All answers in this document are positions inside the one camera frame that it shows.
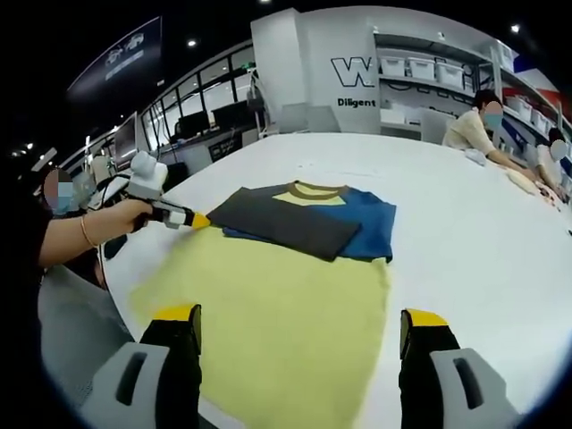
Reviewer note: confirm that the grey metal storage shelf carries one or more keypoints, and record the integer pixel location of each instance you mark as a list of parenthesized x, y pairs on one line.
[(447, 44)]

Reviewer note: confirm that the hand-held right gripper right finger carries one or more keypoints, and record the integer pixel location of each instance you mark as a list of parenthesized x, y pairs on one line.
[(451, 384)]

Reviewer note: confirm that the person's left hand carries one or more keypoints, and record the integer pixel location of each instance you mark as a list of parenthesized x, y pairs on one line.
[(120, 214)]

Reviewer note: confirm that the beige folded cloth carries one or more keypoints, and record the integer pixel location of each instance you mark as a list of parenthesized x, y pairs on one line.
[(525, 181)]

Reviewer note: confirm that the large standing display screen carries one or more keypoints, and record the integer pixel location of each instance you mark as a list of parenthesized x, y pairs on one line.
[(125, 138)]

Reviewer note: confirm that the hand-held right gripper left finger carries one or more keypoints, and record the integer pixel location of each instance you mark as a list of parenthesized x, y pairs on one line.
[(143, 384)]

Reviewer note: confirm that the yellow blue grey garment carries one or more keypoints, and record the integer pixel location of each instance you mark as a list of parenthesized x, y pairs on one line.
[(286, 322)]

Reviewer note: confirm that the black computer monitor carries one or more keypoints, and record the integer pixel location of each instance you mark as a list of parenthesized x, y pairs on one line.
[(229, 115), (193, 123)]

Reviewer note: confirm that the grey mesh office chair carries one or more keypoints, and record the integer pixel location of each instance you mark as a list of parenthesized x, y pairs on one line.
[(76, 322)]

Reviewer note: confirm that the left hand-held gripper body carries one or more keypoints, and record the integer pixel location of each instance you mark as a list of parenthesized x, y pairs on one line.
[(147, 174)]

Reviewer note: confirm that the row of white storage bins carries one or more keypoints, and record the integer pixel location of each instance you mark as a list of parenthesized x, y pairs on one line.
[(422, 67)]

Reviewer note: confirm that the white crumpled cloth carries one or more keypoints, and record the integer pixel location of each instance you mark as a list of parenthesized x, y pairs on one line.
[(475, 157)]

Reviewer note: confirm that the grey workstation counter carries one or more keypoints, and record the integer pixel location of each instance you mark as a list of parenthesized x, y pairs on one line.
[(219, 145)]

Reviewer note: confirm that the white equipment stand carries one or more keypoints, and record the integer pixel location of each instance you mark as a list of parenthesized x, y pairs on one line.
[(259, 103)]

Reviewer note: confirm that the grey plastic chair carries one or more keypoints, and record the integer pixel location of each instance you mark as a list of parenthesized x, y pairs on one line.
[(326, 120), (297, 118)]

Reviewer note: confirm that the person's black shirt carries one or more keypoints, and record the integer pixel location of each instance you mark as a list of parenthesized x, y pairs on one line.
[(31, 241)]

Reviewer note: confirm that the dark hanging banner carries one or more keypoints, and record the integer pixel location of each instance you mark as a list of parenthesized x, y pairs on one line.
[(129, 53)]

